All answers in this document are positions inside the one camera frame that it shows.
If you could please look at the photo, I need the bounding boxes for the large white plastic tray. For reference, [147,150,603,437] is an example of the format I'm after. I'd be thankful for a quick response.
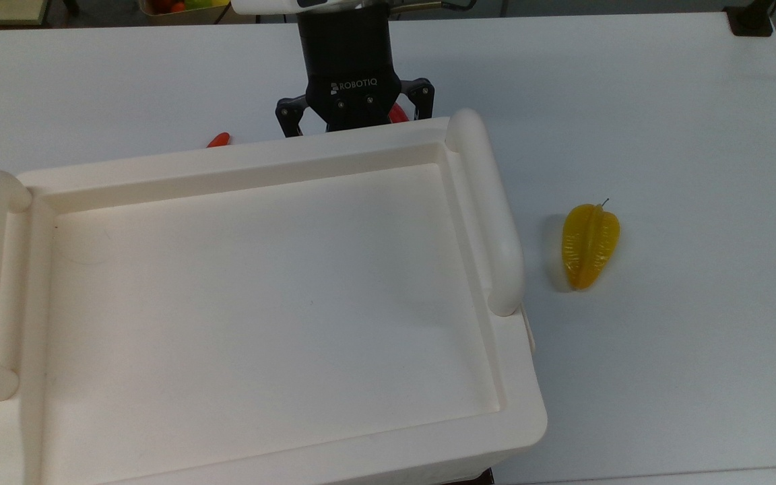
[0,108,550,485]

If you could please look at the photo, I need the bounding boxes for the basket of toy fruit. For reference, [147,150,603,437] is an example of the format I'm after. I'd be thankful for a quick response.
[137,0,232,18]

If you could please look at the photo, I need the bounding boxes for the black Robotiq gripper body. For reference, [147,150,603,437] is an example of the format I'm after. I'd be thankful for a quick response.
[296,5,403,133]

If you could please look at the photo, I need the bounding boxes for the wooden board table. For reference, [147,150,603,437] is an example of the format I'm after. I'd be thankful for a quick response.
[0,0,51,27]

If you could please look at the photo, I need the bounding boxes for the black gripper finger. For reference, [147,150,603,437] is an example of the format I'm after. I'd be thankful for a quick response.
[398,77,436,123]
[275,94,325,139]

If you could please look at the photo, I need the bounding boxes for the black table clamp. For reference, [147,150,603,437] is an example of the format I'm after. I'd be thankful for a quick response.
[724,0,776,38]

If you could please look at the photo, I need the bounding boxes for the white background table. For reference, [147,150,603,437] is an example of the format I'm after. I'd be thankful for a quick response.
[496,465,776,485]

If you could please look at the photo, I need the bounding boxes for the yellow toy starfruit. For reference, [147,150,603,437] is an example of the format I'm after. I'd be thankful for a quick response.
[560,198,622,292]

